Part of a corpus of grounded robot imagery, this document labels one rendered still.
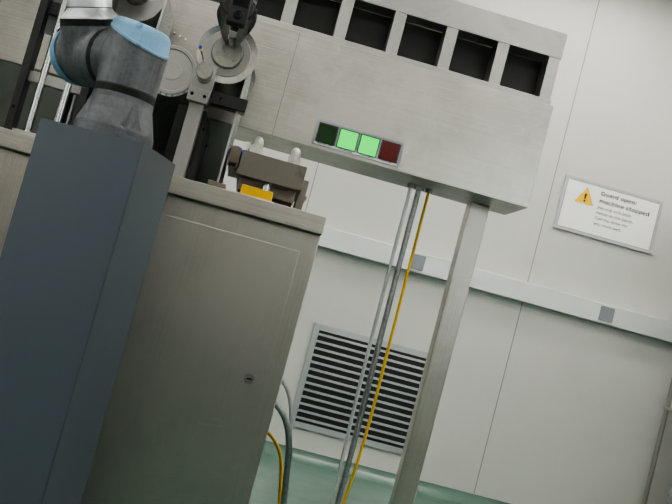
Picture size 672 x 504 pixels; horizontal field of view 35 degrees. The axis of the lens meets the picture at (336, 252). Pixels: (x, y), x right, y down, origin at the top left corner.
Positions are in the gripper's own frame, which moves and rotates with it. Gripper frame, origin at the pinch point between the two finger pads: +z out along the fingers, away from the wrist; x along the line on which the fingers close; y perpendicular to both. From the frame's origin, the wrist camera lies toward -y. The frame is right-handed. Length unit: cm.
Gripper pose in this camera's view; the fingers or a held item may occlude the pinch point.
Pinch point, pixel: (231, 42)
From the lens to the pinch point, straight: 259.1
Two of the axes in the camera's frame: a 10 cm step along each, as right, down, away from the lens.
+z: -2.4, 6.6, 7.2
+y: 1.4, -7.1, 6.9
